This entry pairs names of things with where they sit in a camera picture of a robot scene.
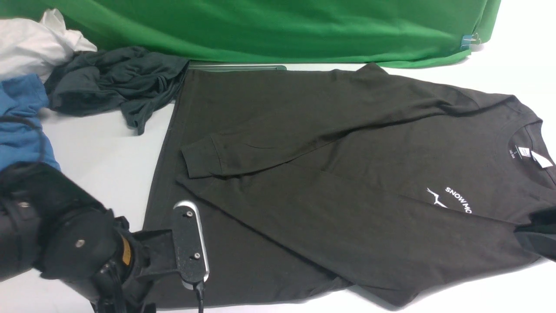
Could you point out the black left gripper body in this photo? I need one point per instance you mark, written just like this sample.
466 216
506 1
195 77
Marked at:
125 267

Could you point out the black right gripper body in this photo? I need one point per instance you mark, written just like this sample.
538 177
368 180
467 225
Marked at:
539 235

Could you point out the gray long sleeve shirt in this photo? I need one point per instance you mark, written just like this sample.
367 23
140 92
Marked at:
313 181

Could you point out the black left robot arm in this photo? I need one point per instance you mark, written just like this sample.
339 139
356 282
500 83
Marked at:
50 224

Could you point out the blue crumpled shirt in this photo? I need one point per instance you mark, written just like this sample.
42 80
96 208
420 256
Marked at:
21 134

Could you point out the dark teal crumpled shirt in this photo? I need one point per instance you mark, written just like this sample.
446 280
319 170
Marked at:
134 80

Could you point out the white crumpled shirt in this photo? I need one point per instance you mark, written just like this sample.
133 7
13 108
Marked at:
30 47

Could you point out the blue binder clip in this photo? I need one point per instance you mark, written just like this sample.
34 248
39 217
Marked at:
469 40

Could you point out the green backdrop cloth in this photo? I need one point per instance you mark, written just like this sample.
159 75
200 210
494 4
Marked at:
399 34

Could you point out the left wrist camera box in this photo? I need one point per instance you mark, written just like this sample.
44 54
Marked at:
189 245

